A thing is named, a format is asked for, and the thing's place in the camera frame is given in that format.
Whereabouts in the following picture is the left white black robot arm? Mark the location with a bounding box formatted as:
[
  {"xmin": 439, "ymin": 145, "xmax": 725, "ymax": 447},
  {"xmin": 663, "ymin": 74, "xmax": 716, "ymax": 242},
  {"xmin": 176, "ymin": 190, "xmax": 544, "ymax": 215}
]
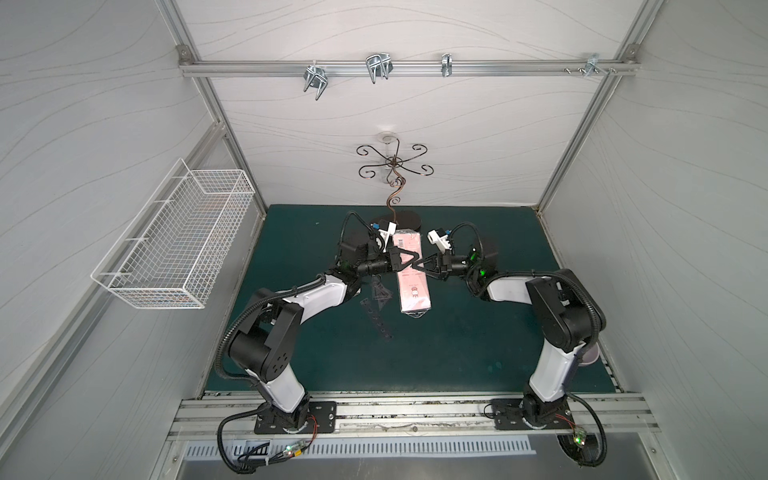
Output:
[{"xmin": 214, "ymin": 233, "xmax": 420, "ymax": 431}]

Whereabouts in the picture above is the white vent strip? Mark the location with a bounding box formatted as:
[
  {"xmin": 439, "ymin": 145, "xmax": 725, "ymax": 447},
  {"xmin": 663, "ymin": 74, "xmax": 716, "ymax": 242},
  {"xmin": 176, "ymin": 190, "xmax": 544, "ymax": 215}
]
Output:
[{"xmin": 183, "ymin": 435, "xmax": 537, "ymax": 461}]

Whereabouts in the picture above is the aluminium cross rail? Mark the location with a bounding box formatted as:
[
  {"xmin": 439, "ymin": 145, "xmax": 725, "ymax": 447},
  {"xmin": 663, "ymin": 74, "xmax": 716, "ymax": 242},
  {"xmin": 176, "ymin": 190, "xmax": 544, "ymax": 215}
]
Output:
[{"xmin": 180, "ymin": 58, "xmax": 641, "ymax": 78}]

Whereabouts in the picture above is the brown metal hook stand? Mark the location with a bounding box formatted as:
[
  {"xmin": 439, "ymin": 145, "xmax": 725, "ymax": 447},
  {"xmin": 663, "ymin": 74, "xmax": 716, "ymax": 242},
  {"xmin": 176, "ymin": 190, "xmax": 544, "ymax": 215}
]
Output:
[{"xmin": 355, "ymin": 131, "xmax": 435, "ymax": 232}]

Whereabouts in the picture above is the right black corrugated cable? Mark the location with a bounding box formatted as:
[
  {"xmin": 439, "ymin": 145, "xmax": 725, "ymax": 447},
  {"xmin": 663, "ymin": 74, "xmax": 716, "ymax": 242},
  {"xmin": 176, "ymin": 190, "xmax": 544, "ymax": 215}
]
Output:
[{"xmin": 446, "ymin": 221, "xmax": 608, "ymax": 469}]

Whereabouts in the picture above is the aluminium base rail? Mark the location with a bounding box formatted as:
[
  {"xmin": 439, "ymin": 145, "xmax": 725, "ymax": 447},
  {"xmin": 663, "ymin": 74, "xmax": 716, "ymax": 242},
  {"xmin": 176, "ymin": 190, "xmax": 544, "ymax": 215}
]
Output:
[{"xmin": 167, "ymin": 392, "xmax": 661, "ymax": 440}]

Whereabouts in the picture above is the left black corrugated cable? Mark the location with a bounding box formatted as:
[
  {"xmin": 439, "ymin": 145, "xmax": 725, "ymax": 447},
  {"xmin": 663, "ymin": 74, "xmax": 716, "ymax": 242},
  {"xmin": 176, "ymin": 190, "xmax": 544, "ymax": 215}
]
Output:
[{"xmin": 212, "ymin": 211, "xmax": 385, "ymax": 475}]

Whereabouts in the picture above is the metal clamp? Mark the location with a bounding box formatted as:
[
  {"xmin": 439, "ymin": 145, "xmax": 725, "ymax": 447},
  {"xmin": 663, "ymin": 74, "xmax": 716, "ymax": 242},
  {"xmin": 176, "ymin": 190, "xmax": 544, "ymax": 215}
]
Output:
[
  {"xmin": 564, "ymin": 53, "xmax": 617, "ymax": 78},
  {"xmin": 365, "ymin": 53, "xmax": 393, "ymax": 84},
  {"xmin": 303, "ymin": 65, "xmax": 328, "ymax": 101},
  {"xmin": 441, "ymin": 53, "xmax": 453, "ymax": 78}
]

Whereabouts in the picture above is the black corrugated cable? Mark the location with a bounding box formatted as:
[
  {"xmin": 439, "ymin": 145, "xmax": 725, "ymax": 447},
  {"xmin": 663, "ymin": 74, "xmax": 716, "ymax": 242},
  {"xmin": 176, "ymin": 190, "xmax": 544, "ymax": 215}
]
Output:
[
  {"xmin": 446, "ymin": 221, "xmax": 608, "ymax": 469},
  {"xmin": 212, "ymin": 211, "xmax": 385, "ymax": 475}
]

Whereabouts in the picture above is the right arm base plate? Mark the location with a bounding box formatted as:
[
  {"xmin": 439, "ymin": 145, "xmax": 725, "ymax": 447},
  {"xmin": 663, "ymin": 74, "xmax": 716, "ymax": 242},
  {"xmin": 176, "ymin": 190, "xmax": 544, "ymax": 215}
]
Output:
[{"xmin": 482, "ymin": 394, "xmax": 575, "ymax": 431}]

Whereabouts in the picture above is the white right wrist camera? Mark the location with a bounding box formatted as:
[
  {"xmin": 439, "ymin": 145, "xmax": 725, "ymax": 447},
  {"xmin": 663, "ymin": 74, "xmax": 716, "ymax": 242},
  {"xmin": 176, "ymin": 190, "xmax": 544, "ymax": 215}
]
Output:
[{"xmin": 427, "ymin": 229, "xmax": 452, "ymax": 254}]

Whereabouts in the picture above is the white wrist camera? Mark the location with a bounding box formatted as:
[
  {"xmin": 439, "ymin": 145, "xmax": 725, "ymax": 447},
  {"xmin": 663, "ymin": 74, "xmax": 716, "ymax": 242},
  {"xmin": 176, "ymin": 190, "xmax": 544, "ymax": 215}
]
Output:
[
  {"xmin": 427, "ymin": 229, "xmax": 452, "ymax": 254},
  {"xmin": 371, "ymin": 222, "xmax": 397, "ymax": 250}
]

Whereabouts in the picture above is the pink package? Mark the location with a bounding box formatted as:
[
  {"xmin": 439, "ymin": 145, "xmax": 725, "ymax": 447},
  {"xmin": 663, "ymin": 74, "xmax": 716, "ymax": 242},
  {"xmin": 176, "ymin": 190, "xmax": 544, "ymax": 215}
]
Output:
[{"xmin": 393, "ymin": 230, "xmax": 432, "ymax": 319}]

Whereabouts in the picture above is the dark triangle set square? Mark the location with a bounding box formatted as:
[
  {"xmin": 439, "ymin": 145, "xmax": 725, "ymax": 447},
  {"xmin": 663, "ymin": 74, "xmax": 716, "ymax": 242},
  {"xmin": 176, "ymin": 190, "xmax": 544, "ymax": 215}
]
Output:
[{"xmin": 371, "ymin": 275, "xmax": 393, "ymax": 310}]

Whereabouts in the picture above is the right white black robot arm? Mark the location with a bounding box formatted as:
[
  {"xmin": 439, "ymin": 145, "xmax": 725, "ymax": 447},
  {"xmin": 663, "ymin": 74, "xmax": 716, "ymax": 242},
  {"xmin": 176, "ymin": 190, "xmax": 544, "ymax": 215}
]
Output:
[{"xmin": 413, "ymin": 230, "xmax": 606, "ymax": 429}]

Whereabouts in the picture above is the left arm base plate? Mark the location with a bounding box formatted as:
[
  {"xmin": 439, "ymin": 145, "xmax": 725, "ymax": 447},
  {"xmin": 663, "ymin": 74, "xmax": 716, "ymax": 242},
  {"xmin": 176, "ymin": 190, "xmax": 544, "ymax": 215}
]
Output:
[{"xmin": 254, "ymin": 400, "xmax": 337, "ymax": 435}]

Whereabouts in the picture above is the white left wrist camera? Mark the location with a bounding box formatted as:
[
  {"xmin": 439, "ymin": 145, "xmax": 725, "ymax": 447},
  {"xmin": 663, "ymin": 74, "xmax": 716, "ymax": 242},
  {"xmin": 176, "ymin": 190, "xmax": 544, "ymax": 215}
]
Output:
[{"xmin": 371, "ymin": 222, "xmax": 397, "ymax": 250}]

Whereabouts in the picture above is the white wire basket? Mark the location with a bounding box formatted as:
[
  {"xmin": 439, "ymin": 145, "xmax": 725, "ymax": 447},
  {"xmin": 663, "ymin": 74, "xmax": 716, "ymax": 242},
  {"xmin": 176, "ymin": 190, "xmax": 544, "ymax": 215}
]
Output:
[{"xmin": 90, "ymin": 159, "xmax": 255, "ymax": 310}]

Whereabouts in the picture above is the lilac bowl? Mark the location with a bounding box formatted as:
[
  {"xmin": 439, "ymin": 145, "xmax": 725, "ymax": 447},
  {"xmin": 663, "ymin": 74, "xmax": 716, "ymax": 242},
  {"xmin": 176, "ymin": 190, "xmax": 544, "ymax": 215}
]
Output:
[{"xmin": 579, "ymin": 343, "xmax": 601, "ymax": 367}]

